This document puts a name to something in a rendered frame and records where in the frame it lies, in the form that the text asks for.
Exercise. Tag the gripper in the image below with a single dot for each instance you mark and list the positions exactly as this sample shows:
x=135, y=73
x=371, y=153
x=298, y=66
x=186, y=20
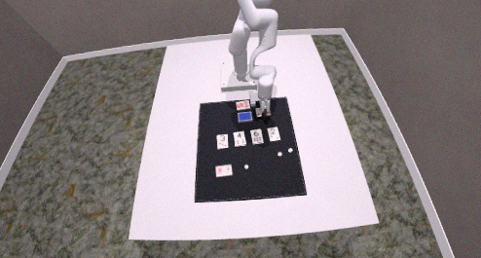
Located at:
x=265, y=107

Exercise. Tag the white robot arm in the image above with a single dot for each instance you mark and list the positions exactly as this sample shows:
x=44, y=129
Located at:
x=252, y=16

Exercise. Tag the blue-backed playing card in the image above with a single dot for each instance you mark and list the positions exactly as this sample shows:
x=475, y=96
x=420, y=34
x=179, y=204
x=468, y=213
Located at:
x=245, y=116

